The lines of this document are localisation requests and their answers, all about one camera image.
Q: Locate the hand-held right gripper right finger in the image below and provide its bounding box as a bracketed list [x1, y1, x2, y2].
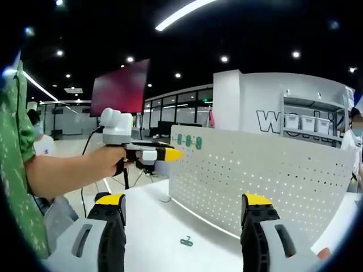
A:
[240, 193, 327, 272]

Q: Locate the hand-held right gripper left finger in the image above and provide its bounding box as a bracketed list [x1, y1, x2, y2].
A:
[42, 193, 127, 272]

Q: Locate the white perforated mounting plate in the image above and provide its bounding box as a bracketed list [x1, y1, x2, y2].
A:
[168, 125, 357, 252]

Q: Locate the person's left hand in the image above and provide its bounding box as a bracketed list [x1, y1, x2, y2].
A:
[92, 146, 136, 182]

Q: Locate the person's right hand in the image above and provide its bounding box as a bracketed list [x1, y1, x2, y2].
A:
[316, 246, 332, 260]

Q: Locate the black desktop monitor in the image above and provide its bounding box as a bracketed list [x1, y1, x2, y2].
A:
[158, 121, 178, 137]

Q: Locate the black computer tower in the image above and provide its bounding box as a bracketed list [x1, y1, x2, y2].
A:
[136, 161, 156, 174]

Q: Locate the large red display screen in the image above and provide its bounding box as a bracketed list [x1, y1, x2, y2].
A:
[90, 58, 150, 117]

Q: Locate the grey fabric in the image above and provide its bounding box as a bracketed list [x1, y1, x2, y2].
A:
[44, 197, 79, 250]

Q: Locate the black tripod stand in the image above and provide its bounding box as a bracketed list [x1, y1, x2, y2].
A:
[122, 165, 130, 190]

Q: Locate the long ceiling light strip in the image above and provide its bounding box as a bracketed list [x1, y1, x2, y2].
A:
[22, 70, 59, 102]
[155, 0, 218, 32]

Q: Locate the person's green patterned shirt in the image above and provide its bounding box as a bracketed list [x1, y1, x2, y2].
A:
[0, 59, 50, 260]

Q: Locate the group of round ceiling spotlights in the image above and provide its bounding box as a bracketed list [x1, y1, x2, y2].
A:
[55, 0, 358, 88]

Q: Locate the white storage bin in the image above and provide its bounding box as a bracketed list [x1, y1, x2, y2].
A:
[301, 116, 316, 132]
[316, 118, 331, 134]
[285, 114, 302, 131]

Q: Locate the grey metal shelf rack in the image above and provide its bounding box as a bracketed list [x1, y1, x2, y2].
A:
[282, 89, 354, 142]

